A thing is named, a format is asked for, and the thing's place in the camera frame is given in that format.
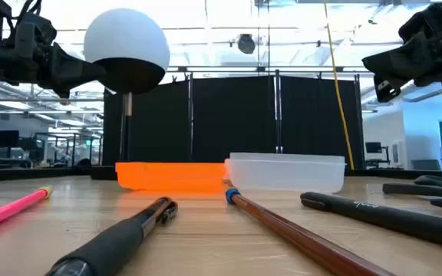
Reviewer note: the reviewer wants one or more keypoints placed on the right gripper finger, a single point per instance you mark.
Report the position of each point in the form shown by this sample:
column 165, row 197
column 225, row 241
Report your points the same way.
column 393, row 61
column 388, row 88

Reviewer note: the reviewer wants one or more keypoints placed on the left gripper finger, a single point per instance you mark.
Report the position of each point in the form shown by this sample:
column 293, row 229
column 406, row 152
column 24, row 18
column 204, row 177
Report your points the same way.
column 75, row 73

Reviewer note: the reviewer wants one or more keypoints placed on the matte black marker pen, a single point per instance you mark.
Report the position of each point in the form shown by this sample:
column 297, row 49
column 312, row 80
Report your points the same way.
column 390, row 218

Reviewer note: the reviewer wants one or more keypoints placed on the pink pencil with yellow eraser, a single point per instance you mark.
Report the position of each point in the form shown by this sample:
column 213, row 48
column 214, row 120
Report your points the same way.
column 6, row 211

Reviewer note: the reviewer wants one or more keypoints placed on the brown pencil with blue eraser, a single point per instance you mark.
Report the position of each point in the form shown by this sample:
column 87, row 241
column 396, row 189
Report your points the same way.
column 301, row 237

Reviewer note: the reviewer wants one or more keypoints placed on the black grip gel pen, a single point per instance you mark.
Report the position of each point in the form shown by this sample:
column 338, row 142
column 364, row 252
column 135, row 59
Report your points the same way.
column 109, row 245

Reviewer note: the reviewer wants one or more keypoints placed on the clear plastic supply box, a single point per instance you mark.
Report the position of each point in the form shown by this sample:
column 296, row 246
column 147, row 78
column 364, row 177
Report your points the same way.
column 286, row 174

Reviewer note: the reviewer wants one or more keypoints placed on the orange plastic box lid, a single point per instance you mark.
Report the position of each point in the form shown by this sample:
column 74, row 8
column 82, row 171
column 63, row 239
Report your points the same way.
column 167, row 176

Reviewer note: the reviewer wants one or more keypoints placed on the white globe lamp on pole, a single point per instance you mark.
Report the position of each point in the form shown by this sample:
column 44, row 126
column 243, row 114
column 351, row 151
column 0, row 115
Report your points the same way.
column 125, row 38

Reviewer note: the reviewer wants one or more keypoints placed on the small black computer monitor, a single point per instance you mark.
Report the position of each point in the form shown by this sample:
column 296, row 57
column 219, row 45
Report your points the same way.
column 373, row 147

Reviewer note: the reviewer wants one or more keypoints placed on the black fabric partition panel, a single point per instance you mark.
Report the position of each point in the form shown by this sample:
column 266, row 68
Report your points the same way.
column 313, row 115
column 159, row 122
column 232, row 115

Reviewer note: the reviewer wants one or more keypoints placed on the grey chair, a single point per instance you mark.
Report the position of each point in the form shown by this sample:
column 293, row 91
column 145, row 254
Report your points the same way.
column 426, row 165

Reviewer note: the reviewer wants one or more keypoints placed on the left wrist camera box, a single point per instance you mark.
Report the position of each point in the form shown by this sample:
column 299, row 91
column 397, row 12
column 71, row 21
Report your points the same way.
column 33, row 34

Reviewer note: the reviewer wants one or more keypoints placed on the metal frame crossbeam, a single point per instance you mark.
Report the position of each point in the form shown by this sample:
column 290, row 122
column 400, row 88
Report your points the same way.
column 225, row 69

